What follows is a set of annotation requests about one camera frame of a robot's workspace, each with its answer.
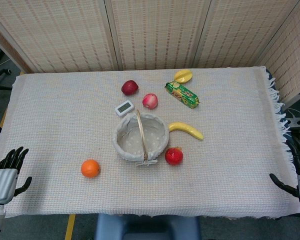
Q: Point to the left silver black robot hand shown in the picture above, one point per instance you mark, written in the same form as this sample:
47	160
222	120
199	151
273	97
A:
3	178

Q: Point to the orange fruit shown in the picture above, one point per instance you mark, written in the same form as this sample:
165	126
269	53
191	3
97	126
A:
90	168

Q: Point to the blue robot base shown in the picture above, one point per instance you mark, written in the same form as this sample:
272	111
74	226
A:
147	227

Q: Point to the white woven tablecloth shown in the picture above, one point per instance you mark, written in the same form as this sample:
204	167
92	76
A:
215	162

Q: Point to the grey fabric basket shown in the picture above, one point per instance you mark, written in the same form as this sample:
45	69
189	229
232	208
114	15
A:
140	140

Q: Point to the black office chair base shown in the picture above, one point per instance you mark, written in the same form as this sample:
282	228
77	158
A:
0	80

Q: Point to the yellow banana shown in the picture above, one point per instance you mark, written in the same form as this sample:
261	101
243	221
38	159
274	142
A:
187	129

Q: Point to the white digital timer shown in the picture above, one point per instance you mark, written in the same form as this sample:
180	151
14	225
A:
124	108

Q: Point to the green cracker packet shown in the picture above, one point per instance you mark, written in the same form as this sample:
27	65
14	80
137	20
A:
182	95

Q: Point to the yellow starfruit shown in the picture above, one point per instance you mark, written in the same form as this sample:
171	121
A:
183	76

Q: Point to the dark red apple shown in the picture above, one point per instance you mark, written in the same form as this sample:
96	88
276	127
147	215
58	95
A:
129	87

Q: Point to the pink peach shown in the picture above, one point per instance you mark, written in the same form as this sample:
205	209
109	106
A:
150	101

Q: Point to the bamboo folding screen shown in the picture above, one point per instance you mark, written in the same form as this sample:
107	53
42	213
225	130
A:
150	35

